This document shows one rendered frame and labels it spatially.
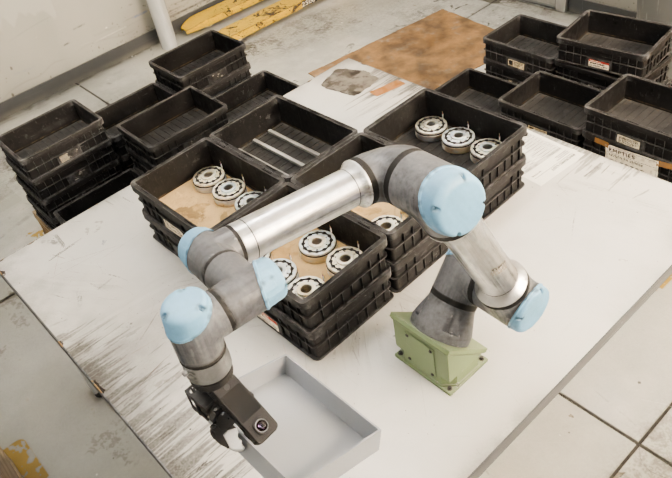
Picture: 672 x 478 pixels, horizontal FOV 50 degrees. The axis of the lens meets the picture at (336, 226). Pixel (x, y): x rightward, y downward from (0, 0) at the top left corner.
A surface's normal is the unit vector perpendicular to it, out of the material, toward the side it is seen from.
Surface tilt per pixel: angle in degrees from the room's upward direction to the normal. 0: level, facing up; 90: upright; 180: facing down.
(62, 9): 90
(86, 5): 90
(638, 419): 0
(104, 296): 0
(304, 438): 16
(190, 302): 0
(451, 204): 79
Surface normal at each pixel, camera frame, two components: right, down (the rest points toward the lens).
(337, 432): 0.06, -0.87
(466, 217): 0.53, 0.32
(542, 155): -0.15, -0.75
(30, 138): 0.67, 0.40
